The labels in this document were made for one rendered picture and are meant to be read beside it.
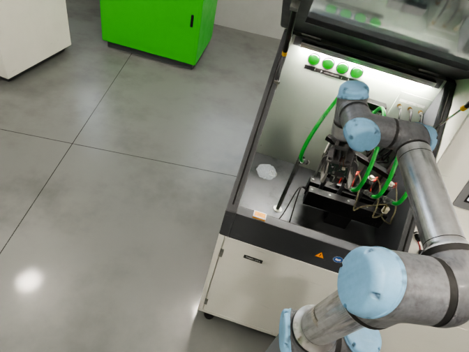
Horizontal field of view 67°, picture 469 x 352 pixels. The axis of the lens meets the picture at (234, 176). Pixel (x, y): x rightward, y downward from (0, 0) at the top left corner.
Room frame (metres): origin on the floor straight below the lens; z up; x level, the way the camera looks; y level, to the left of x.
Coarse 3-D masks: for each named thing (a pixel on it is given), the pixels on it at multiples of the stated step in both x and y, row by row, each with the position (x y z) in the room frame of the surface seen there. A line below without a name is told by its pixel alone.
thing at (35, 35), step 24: (0, 0) 2.52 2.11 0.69; (24, 0) 2.76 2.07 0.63; (48, 0) 3.02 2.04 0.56; (0, 24) 2.46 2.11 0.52; (24, 24) 2.70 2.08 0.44; (48, 24) 2.97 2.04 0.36; (0, 48) 2.41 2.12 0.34; (24, 48) 2.65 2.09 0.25; (48, 48) 2.92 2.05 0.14; (0, 72) 2.41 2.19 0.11; (24, 72) 2.64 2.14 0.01
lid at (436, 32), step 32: (288, 0) 1.10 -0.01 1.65; (320, 0) 1.08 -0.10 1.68; (352, 0) 1.01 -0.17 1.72; (384, 0) 0.95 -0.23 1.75; (416, 0) 0.89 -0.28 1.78; (448, 0) 0.85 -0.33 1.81; (320, 32) 1.34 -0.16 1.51; (352, 32) 1.27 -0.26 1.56; (384, 32) 1.18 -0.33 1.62; (416, 32) 1.09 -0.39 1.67; (448, 32) 1.02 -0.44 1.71; (416, 64) 1.36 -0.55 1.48; (448, 64) 1.24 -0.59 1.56
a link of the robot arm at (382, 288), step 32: (352, 256) 0.39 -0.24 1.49; (384, 256) 0.37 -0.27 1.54; (416, 256) 0.39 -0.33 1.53; (352, 288) 0.34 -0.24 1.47; (384, 288) 0.32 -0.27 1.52; (416, 288) 0.33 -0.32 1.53; (448, 288) 0.34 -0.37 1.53; (288, 320) 0.43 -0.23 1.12; (320, 320) 0.38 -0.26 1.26; (352, 320) 0.34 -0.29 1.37; (384, 320) 0.30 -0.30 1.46; (416, 320) 0.31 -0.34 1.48; (448, 320) 0.31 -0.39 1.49
